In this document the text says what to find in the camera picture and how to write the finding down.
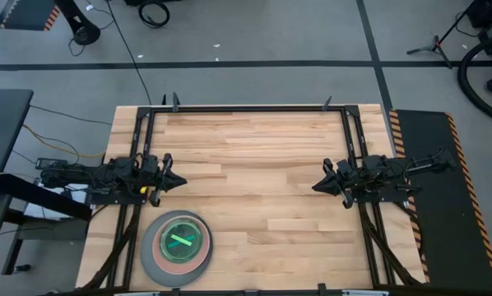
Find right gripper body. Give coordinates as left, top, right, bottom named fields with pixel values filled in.
left=322, top=158, right=356, bottom=210

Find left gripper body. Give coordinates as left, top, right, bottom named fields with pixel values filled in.
left=141, top=153, right=174, bottom=207

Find small green transparent plate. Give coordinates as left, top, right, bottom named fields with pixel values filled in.
left=159, top=219, right=204, bottom=265

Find large grey plate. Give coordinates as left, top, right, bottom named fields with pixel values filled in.
left=140, top=210, right=214, bottom=289

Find pink plate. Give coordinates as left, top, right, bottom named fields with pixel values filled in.
left=152, top=215, right=211, bottom=276

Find black power adapter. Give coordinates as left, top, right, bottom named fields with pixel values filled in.
left=35, top=158, right=69, bottom=171

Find large black hazard-striped mat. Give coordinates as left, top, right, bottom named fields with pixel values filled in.
left=388, top=109, right=492, bottom=293

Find white paper sheet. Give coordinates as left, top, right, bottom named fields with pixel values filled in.
left=23, top=176, right=91, bottom=221

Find black stand with round base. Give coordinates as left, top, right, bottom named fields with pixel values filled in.
left=54, top=0, right=103, bottom=47

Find black tripod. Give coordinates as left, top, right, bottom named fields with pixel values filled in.
left=406, top=0, right=480, bottom=70

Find black side desk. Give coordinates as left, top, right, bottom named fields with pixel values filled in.
left=0, top=88, right=93, bottom=276

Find small black hazard-striped mat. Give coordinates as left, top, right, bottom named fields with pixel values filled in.
left=0, top=0, right=62, bottom=33

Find black aluminium table frame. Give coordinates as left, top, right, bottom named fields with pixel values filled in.
left=81, top=104, right=426, bottom=296

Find thin black desk cable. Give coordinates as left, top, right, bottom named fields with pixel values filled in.
left=30, top=104, right=114, bottom=126

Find long black floor cable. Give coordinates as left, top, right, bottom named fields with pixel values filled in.
left=104, top=0, right=153, bottom=106

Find yellow cable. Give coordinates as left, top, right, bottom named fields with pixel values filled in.
left=22, top=124, right=107, bottom=160

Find coiled black cable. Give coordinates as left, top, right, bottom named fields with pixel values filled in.
left=137, top=0, right=171, bottom=30

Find thick black hose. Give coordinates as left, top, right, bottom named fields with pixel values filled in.
left=457, top=32, right=492, bottom=127

